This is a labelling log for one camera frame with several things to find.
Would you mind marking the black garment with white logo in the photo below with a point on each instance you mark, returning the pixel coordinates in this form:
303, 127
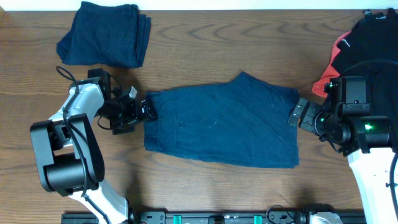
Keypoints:
370, 51

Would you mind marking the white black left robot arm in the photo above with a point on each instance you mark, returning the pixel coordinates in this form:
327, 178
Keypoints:
67, 154

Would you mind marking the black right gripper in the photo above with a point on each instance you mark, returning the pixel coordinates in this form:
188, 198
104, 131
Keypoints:
306, 122

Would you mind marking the dark blue denim shorts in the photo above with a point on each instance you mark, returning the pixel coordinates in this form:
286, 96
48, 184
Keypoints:
243, 122

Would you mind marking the folded dark navy shorts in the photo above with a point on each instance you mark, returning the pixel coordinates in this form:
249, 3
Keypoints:
116, 36

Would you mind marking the red pink garment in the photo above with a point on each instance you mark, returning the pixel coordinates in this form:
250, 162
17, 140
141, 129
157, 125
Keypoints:
330, 72

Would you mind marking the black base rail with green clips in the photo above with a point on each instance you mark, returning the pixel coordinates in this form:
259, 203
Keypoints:
276, 214

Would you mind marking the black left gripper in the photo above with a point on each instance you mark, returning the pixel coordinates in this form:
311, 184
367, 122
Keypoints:
135, 116

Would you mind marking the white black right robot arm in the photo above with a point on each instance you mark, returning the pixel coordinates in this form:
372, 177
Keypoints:
368, 141

